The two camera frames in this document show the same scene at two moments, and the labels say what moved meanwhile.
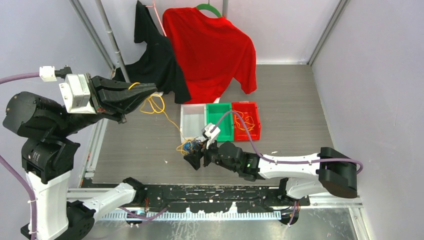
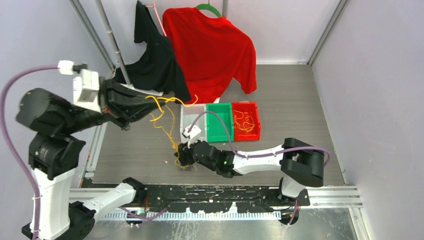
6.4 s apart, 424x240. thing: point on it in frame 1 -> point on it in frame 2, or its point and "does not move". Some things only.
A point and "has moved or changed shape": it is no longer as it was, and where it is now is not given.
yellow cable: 155,104 has moved or changed shape
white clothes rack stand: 104,19 does not move
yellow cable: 245,123 does not move
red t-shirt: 211,51 does not move
